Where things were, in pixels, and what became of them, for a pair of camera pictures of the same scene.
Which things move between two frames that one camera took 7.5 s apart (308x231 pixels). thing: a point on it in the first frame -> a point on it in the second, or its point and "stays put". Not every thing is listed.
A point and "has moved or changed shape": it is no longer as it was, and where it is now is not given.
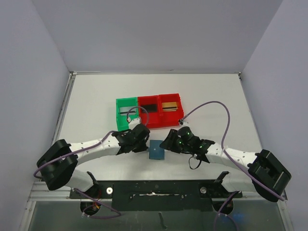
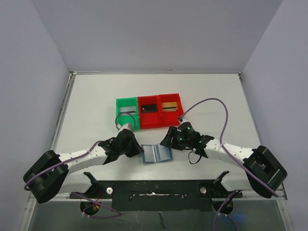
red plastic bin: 149,119 stays put
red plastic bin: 166,119 stays put
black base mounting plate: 161,195 stays put
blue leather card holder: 155,152 has moved or changed shape
